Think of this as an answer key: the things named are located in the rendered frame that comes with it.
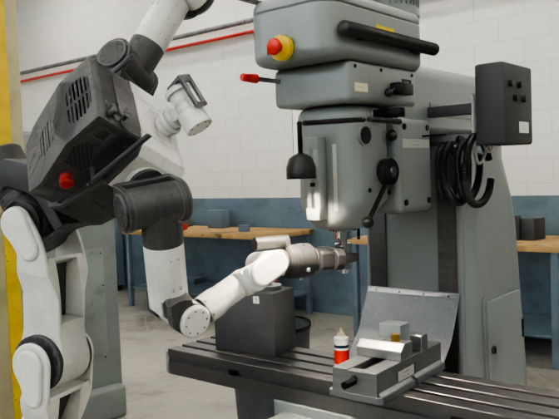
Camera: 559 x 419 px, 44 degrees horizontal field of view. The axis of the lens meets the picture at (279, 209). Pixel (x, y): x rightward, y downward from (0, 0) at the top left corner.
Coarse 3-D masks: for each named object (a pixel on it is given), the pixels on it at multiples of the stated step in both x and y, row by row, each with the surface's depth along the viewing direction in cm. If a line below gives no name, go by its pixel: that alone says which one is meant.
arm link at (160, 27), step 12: (156, 0) 178; (168, 0) 177; (180, 0) 178; (156, 12) 176; (168, 12) 176; (180, 12) 179; (204, 12) 183; (144, 24) 175; (156, 24) 175; (168, 24) 176; (180, 24) 180; (156, 36) 174; (168, 36) 177
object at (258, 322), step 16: (272, 288) 204; (288, 288) 207; (240, 304) 206; (256, 304) 203; (272, 304) 200; (288, 304) 207; (224, 320) 210; (240, 320) 206; (256, 320) 203; (272, 320) 200; (288, 320) 207; (224, 336) 210; (240, 336) 207; (256, 336) 204; (272, 336) 201; (288, 336) 206; (256, 352) 204; (272, 352) 201
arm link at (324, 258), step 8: (304, 248) 176; (312, 248) 176; (320, 248) 184; (328, 248) 181; (336, 248) 181; (304, 256) 174; (312, 256) 175; (320, 256) 177; (328, 256) 177; (336, 256) 177; (344, 256) 178; (304, 264) 174; (312, 264) 175; (320, 264) 177; (328, 264) 177; (336, 264) 178; (344, 264) 177; (304, 272) 175; (312, 272) 176
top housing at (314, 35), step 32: (288, 0) 163; (320, 0) 159; (352, 0) 164; (256, 32) 171; (288, 32) 164; (320, 32) 159; (416, 32) 188; (288, 64) 170; (384, 64) 178; (416, 64) 189
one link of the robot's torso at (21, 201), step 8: (24, 192) 172; (8, 200) 171; (16, 200) 170; (24, 200) 170; (32, 200) 171; (8, 208) 172; (24, 208) 169; (32, 208) 169; (40, 208) 171; (32, 216) 169; (40, 216) 169; (40, 224) 169; (48, 224) 170; (40, 232) 170; (48, 232) 171
